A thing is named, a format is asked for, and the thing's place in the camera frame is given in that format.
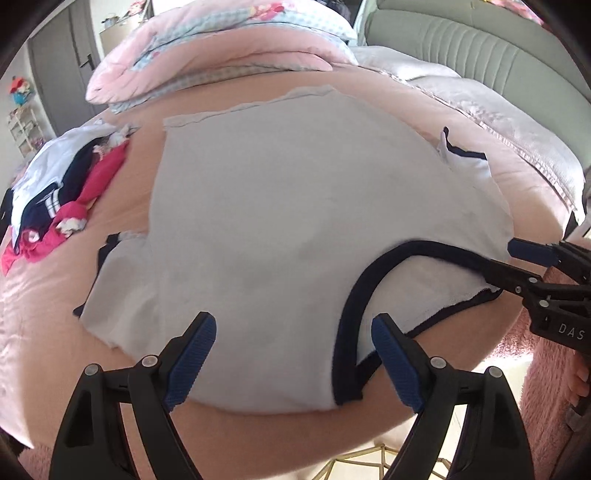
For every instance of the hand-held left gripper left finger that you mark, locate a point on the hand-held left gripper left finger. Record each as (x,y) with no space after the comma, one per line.
(194,360)

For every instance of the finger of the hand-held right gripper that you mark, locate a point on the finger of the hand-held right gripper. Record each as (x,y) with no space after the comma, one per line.
(526,250)
(512,277)

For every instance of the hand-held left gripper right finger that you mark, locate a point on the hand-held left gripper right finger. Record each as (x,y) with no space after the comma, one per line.
(392,355)

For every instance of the white t-shirt with navy trim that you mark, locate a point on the white t-shirt with navy trim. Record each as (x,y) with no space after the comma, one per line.
(277,207)

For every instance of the pile of clothes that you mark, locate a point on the pile of clothes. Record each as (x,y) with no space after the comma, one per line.
(99,180)
(55,157)

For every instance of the person's right hand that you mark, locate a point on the person's right hand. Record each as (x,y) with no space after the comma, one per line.
(581,383)

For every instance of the person's pink fleece clothing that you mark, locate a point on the person's pink fleece clothing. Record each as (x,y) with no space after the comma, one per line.
(545,415)

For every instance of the lilac grey pillow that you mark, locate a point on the lilac grey pillow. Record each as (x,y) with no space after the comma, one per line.
(508,134)
(401,64)

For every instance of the pink bed sheet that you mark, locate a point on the pink bed sheet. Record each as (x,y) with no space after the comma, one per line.
(46,323)

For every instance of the green padded headboard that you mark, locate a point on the green padded headboard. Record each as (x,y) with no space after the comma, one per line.
(485,46)

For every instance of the navy garment with white stripes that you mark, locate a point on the navy garment with white stripes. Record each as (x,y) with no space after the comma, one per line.
(69,184)

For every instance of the white floral printed cloth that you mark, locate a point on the white floral printed cloth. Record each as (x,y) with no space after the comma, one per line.
(122,134)

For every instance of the white storage rack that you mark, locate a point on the white storage rack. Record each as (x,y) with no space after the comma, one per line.
(25,131)

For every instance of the pink quilt with checked lining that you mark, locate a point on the pink quilt with checked lining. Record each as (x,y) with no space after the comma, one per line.
(207,50)

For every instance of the red and blue plush toy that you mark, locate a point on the red and blue plush toy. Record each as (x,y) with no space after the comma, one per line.
(22,91)

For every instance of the grey door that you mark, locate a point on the grey door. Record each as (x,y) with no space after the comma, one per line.
(60,69)

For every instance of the wooden cabinet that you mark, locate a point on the wooden cabinet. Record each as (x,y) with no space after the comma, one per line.
(124,39)

